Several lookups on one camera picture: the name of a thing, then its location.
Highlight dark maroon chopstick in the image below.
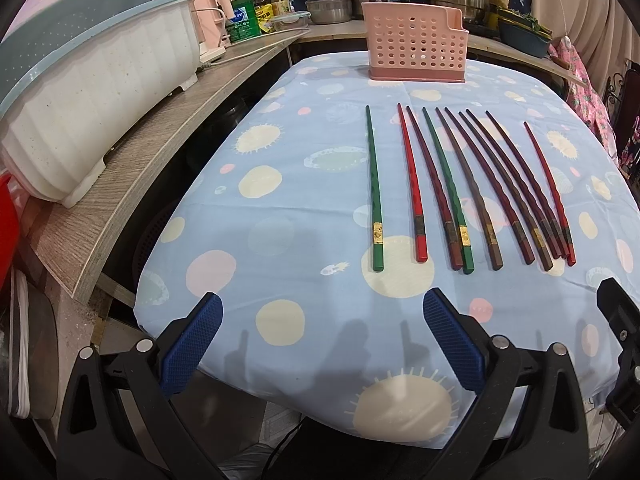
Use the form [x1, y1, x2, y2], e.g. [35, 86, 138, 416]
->
[464, 110, 563, 264]

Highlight green detergent bottle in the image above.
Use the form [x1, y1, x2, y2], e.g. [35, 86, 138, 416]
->
[226, 0, 262, 44]

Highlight pink floral hanging garment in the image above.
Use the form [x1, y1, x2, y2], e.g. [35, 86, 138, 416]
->
[549, 36, 618, 165]

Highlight dark red chopstick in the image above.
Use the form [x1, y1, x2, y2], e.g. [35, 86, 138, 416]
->
[405, 105, 463, 271]

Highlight wooden side shelf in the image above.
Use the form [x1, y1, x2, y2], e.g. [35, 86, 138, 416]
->
[27, 29, 306, 304]

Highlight pink electric kettle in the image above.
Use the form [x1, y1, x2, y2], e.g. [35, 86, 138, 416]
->
[192, 0, 234, 63]

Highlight pink perforated utensil basket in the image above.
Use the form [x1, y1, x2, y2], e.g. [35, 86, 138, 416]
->
[361, 2, 469, 84]

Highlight bright red chopstick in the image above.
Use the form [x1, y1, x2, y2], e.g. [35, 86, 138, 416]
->
[397, 103, 428, 263]

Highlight green chopstick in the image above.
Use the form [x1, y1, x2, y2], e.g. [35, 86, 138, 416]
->
[364, 105, 384, 272]
[422, 107, 475, 274]

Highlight white dish rack bin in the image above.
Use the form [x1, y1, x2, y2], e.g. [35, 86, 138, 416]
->
[1, 0, 200, 208]

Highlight dark plum chopstick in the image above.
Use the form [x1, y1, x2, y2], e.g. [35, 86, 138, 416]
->
[485, 110, 570, 260]

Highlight yellow seasoning packet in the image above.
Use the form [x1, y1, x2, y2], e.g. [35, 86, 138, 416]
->
[255, 3, 273, 23]

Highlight yellow oil bottle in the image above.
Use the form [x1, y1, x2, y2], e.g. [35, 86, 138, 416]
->
[271, 0, 291, 16]

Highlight grey kitchen counter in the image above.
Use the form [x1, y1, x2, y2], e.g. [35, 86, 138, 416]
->
[294, 18, 586, 89]

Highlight small steel lidded pot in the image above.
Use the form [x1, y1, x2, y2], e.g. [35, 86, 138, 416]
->
[306, 0, 352, 25]

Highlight white power cord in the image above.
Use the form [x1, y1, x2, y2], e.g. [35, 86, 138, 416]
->
[198, 27, 312, 68]

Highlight dark brown gold-band chopstick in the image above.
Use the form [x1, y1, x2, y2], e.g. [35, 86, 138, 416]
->
[456, 109, 554, 273]

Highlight grey-blue dish rack lid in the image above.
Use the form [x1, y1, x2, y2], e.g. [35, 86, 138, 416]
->
[0, 0, 152, 97]

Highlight blue and yellow bowls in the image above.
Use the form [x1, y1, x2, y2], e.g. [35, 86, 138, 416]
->
[498, 9, 552, 58]

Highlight beige hanging curtain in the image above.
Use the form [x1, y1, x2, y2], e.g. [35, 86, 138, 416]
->
[532, 0, 639, 93]

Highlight clear food storage container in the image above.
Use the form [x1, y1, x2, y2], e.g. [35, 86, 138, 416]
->
[270, 11, 310, 32]

